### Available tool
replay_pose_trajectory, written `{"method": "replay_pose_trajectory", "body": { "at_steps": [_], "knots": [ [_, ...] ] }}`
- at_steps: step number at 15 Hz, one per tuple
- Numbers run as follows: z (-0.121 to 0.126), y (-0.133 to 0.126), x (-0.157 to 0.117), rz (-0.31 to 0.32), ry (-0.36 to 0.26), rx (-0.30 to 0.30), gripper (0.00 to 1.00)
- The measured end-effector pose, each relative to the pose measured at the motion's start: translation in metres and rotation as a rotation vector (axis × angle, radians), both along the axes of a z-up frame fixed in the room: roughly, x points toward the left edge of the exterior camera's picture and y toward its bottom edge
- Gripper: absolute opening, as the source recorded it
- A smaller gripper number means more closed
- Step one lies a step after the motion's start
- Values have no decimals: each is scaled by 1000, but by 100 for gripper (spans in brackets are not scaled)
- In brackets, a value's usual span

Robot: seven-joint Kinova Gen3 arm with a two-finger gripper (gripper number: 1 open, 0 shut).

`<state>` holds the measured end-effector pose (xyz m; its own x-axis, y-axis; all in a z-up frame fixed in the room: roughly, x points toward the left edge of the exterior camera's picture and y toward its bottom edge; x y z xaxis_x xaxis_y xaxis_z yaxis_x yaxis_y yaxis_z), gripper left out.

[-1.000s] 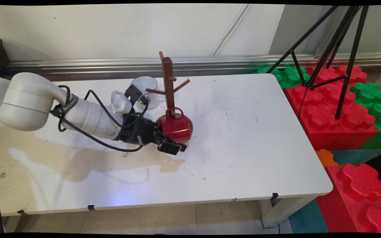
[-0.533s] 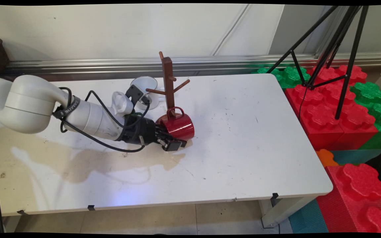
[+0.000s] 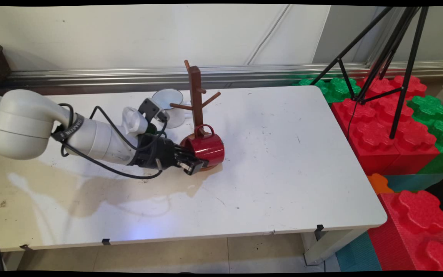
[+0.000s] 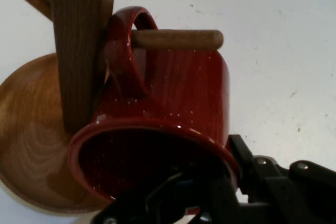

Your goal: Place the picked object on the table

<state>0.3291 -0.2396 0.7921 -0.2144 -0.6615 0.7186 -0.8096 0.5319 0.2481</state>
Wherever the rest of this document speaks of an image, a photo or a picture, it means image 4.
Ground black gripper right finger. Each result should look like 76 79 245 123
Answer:
227 134 336 224

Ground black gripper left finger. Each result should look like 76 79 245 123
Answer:
90 175 241 224

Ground red speckled enamel mug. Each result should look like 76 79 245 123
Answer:
67 5 242 207

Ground brown wooden mug tree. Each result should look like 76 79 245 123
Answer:
0 0 225 213

